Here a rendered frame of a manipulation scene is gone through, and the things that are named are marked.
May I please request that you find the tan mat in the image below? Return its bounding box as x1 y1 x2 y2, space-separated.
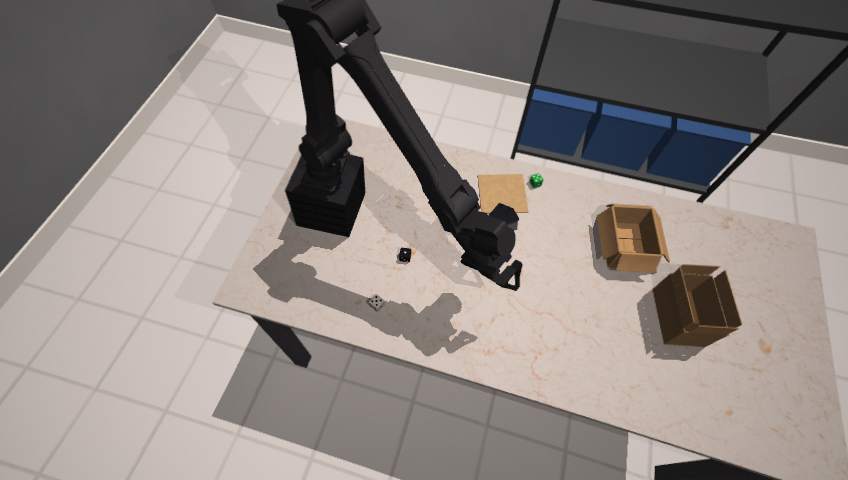
478 174 529 213

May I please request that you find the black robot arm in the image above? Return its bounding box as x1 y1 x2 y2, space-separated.
277 0 519 260

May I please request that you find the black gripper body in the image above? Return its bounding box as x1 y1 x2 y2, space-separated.
461 249 516 286

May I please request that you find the green die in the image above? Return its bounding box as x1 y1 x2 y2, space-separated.
529 173 544 188

